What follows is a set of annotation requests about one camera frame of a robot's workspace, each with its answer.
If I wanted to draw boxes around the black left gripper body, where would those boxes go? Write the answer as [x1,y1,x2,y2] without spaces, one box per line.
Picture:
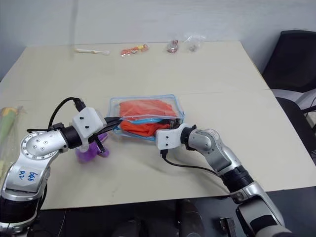
[87,123,110,153]

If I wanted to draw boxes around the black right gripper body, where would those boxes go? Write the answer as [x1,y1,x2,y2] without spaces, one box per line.
[169,118,183,130]

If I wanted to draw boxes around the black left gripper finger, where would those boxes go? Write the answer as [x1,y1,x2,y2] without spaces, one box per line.
[103,116,123,124]
[100,122,122,136]

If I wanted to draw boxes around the clear pouch with orange cloth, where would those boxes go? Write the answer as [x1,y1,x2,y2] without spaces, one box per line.
[108,93,185,142]

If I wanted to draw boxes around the orange cloth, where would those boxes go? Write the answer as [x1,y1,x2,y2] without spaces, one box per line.
[118,98,176,138]

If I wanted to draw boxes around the red candy packet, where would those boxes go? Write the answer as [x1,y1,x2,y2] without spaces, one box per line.
[162,39,180,54]

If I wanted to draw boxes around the clear plastic bag small parts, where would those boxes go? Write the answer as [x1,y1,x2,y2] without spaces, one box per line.
[184,34,206,53]

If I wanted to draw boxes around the purple plush bunny face toy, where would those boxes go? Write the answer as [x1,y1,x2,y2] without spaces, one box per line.
[75,133,111,164]

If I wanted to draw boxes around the white toothbrush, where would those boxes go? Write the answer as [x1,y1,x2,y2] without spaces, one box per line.
[75,47,111,56]

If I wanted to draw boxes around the orange yellow snack packet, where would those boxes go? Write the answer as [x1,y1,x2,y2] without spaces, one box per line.
[120,43,150,58]

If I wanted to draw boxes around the white sticker blue writing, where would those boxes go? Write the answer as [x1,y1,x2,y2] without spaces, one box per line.
[14,168,40,188]

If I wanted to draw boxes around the wrapped flower bouquet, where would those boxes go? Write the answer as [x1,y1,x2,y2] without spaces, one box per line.
[0,105,24,183]

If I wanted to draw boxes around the small black block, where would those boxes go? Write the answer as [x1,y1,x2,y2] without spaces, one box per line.
[219,217,236,237]

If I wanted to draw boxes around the black office chair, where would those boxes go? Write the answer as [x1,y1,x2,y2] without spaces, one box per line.
[261,30,316,168]

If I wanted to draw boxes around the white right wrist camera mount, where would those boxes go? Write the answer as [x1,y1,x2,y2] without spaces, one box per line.
[155,123,188,151]

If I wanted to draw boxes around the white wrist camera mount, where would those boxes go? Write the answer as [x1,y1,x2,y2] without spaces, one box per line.
[72,107,106,152]
[155,123,188,151]

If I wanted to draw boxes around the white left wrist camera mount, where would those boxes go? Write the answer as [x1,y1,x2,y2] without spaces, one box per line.
[72,107,106,152]

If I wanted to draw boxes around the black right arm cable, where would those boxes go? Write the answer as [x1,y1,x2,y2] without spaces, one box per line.
[159,149,232,197]

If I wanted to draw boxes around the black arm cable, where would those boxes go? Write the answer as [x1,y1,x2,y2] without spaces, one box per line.
[26,97,86,134]
[159,149,232,197]

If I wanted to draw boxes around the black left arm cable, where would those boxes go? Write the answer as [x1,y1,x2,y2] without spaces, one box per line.
[26,97,86,134]

